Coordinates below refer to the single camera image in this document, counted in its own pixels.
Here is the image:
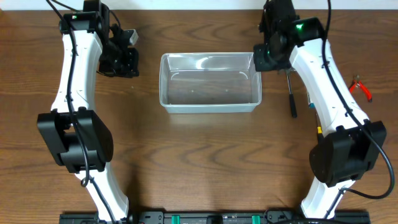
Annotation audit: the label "clear plastic container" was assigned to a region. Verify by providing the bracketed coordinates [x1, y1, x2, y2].
[159, 52, 262, 114]

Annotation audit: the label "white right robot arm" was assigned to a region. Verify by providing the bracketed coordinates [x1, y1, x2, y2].
[254, 1, 386, 222]

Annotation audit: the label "small metal hammer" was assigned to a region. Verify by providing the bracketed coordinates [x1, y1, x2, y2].
[278, 70, 297, 118]

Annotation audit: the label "black yellow screwdriver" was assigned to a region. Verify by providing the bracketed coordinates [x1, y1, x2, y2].
[315, 113, 323, 142]

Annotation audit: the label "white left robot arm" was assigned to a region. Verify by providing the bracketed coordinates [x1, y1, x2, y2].
[37, 1, 139, 223]

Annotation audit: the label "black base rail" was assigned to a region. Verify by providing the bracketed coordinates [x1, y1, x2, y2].
[58, 210, 371, 224]

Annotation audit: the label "red handled pliers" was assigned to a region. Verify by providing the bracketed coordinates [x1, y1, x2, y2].
[348, 75, 373, 103]

